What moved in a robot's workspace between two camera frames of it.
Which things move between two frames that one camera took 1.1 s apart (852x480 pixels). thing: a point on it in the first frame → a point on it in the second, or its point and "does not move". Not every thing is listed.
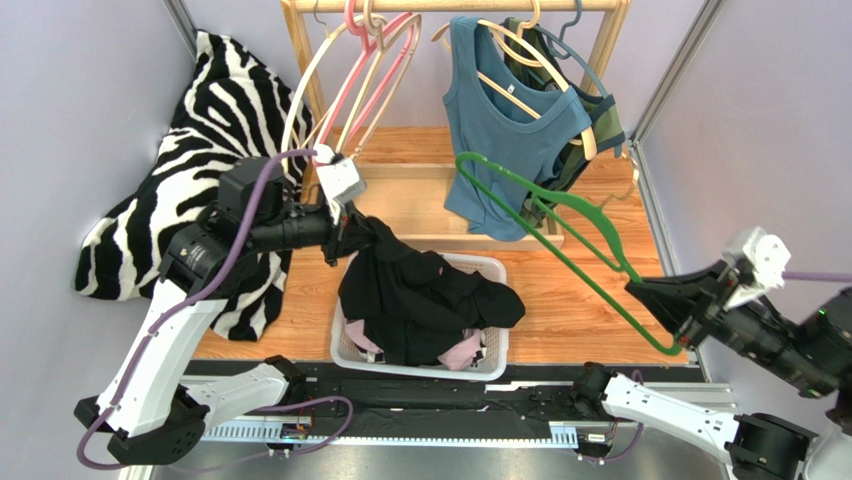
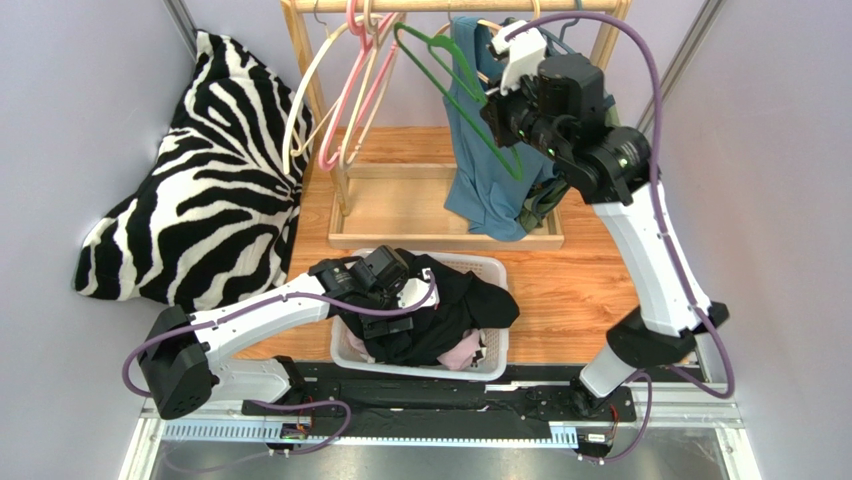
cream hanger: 375,29 → 303,66
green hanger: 549,247 → 516,171
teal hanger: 562,48 does not move
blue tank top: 506,129 does not move
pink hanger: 366,44 → 366,50
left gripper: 349,232 → 375,326
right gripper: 700,310 → 500,115
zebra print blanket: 233,106 does not move
